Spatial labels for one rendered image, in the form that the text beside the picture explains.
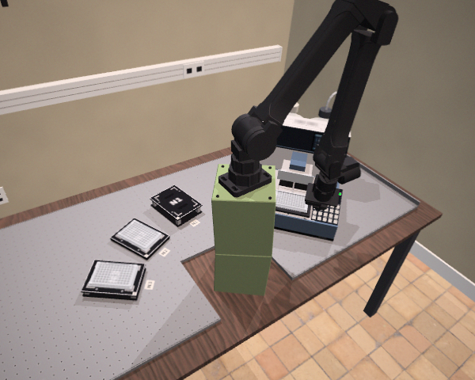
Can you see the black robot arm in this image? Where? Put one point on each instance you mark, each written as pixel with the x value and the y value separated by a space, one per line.
pixel 255 141

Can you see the white microplate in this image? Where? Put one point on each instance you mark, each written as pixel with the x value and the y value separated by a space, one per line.
pixel 291 201
pixel 124 272
pixel 139 235

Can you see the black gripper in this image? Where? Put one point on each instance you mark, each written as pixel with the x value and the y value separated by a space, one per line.
pixel 320 200

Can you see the dark grey bottle cap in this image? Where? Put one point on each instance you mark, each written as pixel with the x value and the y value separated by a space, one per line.
pixel 323 114

